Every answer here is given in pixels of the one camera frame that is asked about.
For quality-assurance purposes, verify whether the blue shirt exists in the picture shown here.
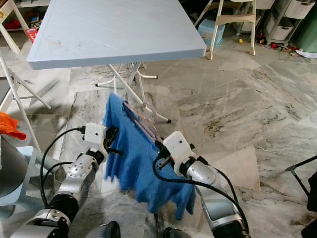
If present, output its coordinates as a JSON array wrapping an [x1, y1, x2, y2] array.
[[103, 93, 197, 222]]

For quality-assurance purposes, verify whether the pink plastic hanger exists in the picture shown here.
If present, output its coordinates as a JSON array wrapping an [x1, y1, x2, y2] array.
[[121, 100, 163, 143]]

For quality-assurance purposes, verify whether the robot right leg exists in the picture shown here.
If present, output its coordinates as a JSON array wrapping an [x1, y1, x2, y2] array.
[[161, 227, 195, 238]]

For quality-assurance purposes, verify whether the robot leg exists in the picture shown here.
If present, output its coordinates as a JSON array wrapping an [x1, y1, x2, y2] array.
[[161, 227, 195, 238], [85, 220, 122, 238]]

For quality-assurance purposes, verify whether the robot left leg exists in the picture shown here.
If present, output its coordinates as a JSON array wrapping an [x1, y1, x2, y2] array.
[[85, 220, 122, 238]]

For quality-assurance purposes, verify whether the orange garment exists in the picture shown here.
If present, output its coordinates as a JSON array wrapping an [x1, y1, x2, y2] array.
[[0, 112, 27, 141]]

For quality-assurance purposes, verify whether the light blue folding table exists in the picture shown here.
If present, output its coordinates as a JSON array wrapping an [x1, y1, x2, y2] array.
[[26, 0, 208, 124]]

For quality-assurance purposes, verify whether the red printed card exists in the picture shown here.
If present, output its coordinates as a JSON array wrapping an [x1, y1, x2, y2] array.
[[25, 27, 39, 43]]

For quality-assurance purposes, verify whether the light blue plastic container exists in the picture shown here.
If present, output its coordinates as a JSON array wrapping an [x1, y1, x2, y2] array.
[[197, 20, 226, 47]]

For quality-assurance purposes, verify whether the beige white high chair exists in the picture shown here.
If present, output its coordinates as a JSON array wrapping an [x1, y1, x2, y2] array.
[[195, 0, 259, 61]]

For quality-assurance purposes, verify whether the grey plastic drawer unit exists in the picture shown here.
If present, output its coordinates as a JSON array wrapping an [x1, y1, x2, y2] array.
[[260, 0, 317, 46]]

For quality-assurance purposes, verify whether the green plastic bin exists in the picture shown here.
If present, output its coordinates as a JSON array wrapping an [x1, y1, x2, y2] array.
[[290, 15, 317, 54]]

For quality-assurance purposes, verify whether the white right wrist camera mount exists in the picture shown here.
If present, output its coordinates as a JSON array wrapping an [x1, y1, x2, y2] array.
[[162, 131, 194, 172]]

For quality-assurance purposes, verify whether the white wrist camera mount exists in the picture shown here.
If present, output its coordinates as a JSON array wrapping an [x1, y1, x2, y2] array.
[[83, 122, 107, 149], [162, 131, 194, 172]]

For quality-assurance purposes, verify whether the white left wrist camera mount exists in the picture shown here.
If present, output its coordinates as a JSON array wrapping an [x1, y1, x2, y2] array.
[[83, 122, 107, 149]]

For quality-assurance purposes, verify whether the beige chair frame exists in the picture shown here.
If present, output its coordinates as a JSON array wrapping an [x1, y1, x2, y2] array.
[[0, 0, 31, 55]]

